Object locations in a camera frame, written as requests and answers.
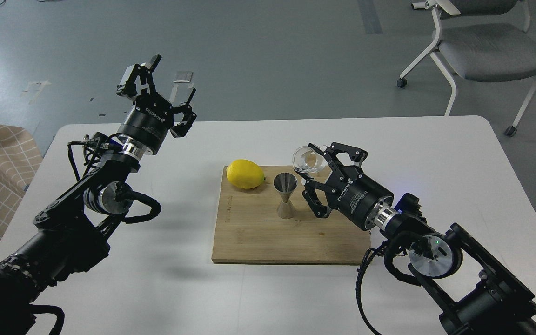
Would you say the grey office chair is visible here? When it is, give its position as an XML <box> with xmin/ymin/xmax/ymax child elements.
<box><xmin>396</xmin><ymin>0</ymin><xmax>536</xmax><ymax>136</ymax></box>

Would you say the steel double jigger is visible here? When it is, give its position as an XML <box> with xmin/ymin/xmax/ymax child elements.
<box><xmin>274</xmin><ymin>172</ymin><xmax>298</xmax><ymax>219</ymax></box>

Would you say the clear glass measuring cup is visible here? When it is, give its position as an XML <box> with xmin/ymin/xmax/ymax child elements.
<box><xmin>292</xmin><ymin>146</ymin><xmax>328</xmax><ymax>175</ymax></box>

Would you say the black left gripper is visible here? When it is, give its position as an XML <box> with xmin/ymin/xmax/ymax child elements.
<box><xmin>116</xmin><ymin>54</ymin><xmax>196</xmax><ymax>155</ymax></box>

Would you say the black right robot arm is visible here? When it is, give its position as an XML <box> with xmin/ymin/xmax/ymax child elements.
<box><xmin>292</xmin><ymin>142</ymin><xmax>536</xmax><ymax>335</ymax></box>

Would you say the yellow lemon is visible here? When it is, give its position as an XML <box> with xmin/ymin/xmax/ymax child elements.
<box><xmin>226</xmin><ymin>159</ymin><xmax>265</xmax><ymax>189</ymax></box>

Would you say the wooden cutting board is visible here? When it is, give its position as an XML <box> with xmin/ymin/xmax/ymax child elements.
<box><xmin>211</xmin><ymin>166</ymin><xmax>371</xmax><ymax>265</ymax></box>

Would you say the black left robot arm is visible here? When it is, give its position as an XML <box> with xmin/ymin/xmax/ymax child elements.
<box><xmin>0</xmin><ymin>55</ymin><xmax>196</xmax><ymax>335</ymax></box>

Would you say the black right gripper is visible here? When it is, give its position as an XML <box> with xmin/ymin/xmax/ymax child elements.
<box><xmin>295</xmin><ymin>142</ymin><xmax>394</xmax><ymax>231</ymax></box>

